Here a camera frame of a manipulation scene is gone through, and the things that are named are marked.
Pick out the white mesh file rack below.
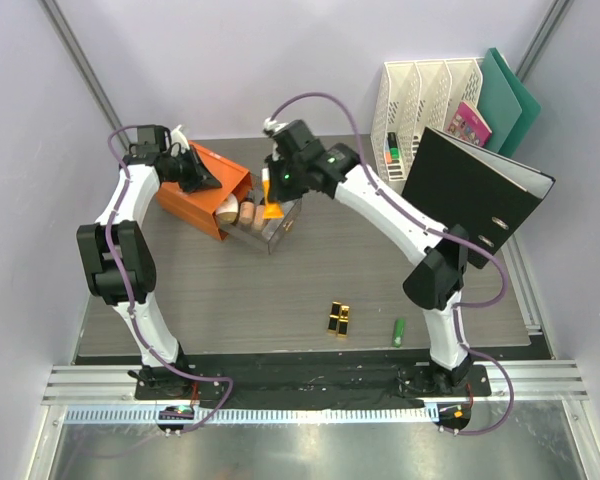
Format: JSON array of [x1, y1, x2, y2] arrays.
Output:
[[370, 57, 483, 193]]

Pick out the green folder front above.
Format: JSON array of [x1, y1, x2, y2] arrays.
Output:
[[478, 48, 522, 153]]

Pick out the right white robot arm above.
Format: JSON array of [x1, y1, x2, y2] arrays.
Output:
[[263, 143, 471, 395]]

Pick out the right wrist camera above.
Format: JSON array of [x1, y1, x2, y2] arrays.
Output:
[[272, 120, 326, 161]]

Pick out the green lipstick box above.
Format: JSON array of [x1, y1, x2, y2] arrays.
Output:
[[392, 318, 405, 348]]

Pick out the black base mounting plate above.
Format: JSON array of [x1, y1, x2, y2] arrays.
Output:
[[129, 350, 492, 409]]

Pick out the orange drawer organizer box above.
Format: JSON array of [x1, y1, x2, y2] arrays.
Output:
[[155, 141, 253, 241]]

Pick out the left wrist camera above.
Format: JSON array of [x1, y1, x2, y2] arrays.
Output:
[[135, 124, 171, 155]]

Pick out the beige foundation bottle clear cap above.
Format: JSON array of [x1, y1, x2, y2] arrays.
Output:
[[238, 194, 256, 228]]

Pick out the beige foundation bottle black cap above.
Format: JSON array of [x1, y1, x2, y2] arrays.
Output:
[[250, 200, 268, 235]]

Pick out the white slotted cable duct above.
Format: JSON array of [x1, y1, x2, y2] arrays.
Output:
[[64, 403, 439, 425]]

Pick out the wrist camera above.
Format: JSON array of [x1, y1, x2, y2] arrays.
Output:
[[135, 124, 171, 155], [272, 120, 326, 161]]

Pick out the green folder back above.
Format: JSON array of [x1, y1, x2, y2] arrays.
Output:
[[493, 49, 541, 158]]

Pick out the black lever arch binder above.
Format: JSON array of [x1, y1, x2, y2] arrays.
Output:
[[402, 127, 555, 254]]

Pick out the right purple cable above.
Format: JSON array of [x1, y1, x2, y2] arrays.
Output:
[[269, 92, 515, 436]]

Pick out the green folder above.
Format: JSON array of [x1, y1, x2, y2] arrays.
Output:
[[493, 49, 541, 158], [478, 48, 522, 153]]

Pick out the purple cable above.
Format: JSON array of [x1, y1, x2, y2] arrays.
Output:
[[269, 92, 515, 436], [104, 122, 234, 435]]

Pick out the cream oval compact bottle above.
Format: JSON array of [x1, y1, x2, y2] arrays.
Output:
[[214, 193, 240, 225]]

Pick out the green orange highlighter markers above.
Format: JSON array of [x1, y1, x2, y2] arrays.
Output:
[[384, 132, 401, 164]]

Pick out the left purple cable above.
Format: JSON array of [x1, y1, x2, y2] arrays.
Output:
[[104, 122, 234, 435]]

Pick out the orange white tube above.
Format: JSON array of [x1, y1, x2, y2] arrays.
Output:
[[262, 167, 284, 220]]

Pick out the clear acrylic drawer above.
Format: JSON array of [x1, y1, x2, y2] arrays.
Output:
[[217, 200, 302, 255]]

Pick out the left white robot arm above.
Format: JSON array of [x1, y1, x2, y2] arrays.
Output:
[[76, 142, 203, 399]]

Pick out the pink booklet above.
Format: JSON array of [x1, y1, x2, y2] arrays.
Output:
[[445, 101, 492, 147]]

